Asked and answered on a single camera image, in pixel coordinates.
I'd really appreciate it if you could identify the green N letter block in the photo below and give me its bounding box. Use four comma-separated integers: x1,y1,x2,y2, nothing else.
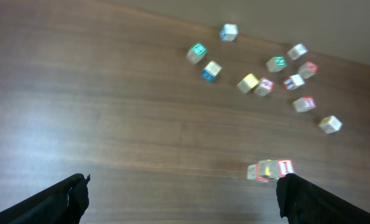
266,56,287,73

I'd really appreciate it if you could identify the yellow soccer ball block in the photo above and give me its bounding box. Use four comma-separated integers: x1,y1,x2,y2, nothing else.
256,159,270,182

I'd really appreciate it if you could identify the red A letter block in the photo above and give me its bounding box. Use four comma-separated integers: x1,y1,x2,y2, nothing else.
247,164,257,180

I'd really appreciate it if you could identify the blue sided wooden block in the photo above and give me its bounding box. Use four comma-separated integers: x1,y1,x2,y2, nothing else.
201,60,222,83

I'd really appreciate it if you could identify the blue sided far block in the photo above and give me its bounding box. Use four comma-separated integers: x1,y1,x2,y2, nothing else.
287,44,308,60

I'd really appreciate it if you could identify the white red sided block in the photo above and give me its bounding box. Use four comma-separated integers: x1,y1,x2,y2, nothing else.
283,74,305,90

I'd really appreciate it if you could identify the red I letter block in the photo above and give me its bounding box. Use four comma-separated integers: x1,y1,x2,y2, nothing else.
266,159,294,179

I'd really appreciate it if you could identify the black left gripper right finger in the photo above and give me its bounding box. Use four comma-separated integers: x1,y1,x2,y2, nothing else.
276,174,370,224

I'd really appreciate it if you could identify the red M letter block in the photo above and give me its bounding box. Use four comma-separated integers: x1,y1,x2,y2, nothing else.
298,61,318,79

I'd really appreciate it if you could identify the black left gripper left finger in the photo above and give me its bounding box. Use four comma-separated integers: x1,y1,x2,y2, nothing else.
0,174,90,224

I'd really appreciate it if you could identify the red Y letter block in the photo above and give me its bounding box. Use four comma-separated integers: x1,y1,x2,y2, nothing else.
293,96,316,113

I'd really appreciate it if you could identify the green Z letter block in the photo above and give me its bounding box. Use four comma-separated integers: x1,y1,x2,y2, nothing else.
186,42,207,64

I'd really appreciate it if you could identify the red 9 number block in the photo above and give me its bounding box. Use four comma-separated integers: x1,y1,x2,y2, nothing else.
254,77,274,96

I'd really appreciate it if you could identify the plain wooden block far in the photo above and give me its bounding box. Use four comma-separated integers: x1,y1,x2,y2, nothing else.
220,24,238,42

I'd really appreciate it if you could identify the blue X letter block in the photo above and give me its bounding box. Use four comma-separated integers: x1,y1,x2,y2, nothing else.
318,115,343,134

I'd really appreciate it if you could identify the yellow top wooden block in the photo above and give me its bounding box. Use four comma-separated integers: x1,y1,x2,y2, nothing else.
237,73,259,94

